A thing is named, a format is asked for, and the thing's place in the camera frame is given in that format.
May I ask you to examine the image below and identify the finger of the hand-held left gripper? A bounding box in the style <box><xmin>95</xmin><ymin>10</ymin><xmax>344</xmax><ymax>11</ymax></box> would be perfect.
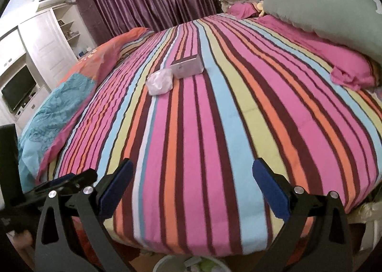
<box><xmin>25</xmin><ymin>169</ymin><xmax>98</xmax><ymax>204</ymax></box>

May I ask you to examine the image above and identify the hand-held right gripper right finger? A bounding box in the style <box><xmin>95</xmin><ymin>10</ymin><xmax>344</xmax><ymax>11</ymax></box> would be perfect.
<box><xmin>252</xmin><ymin>158</ymin><xmax>354</xmax><ymax>272</ymax></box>

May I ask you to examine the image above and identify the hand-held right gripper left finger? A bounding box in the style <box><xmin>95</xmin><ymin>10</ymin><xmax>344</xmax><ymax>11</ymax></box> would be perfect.
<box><xmin>30</xmin><ymin>158</ymin><xmax>134</xmax><ymax>272</ymax></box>

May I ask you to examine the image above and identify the white trash bin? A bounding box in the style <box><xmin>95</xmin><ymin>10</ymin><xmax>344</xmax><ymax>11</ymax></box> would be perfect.
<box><xmin>153</xmin><ymin>255</ymin><xmax>235</xmax><ymax>272</ymax></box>

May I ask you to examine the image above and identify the striped multicolour bed sheet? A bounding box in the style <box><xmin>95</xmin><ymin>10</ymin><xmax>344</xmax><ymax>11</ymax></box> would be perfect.
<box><xmin>48</xmin><ymin>12</ymin><xmax>382</xmax><ymax>258</ymax></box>

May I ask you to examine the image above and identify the blue and orange quilt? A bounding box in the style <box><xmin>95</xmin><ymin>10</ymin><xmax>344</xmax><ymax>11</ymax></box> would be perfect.
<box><xmin>18</xmin><ymin>27</ymin><xmax>154</xmax><ymax>183</ymax></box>

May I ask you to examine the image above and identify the black television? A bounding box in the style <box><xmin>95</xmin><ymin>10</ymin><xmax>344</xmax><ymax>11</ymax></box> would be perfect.
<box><xmin>1</xmin><ymin>65</ymin><xmax>37</xmax><ymax>112</ymax></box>

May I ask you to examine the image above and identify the white plastic bag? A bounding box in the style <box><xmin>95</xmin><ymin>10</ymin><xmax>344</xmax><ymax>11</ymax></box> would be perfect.
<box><xmin>145</xmin><ymin>69</ymin><xmax>174</xmax><ymax>96</ymax></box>

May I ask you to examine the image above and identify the white wardrobe unit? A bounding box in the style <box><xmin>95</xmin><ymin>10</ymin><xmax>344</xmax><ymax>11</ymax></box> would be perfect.
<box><xmin>0</xmin><ymin>3</ymin><xmax>82</xmax><ymax>129</ymax></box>

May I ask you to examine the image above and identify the grey cardboard box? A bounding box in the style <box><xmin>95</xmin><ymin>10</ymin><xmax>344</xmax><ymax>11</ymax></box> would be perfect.
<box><xmin>170</xmin><ymin>54</ymin><xmax>205</xmax><ymax>79</ymax></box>

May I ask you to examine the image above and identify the large pink pillow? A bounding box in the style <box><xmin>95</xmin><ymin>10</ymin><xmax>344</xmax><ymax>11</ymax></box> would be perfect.
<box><xmin>256</xmin><ymin>16</ymin><xmax>377</xmax><ymax>91</ymax></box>

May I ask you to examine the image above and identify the green bolster pillow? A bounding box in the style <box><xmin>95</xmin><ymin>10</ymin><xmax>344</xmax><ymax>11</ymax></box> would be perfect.
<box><xmin>263</xmin><ymin>0</ymin><xmax>382</xmax><ymax>66</ymax></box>

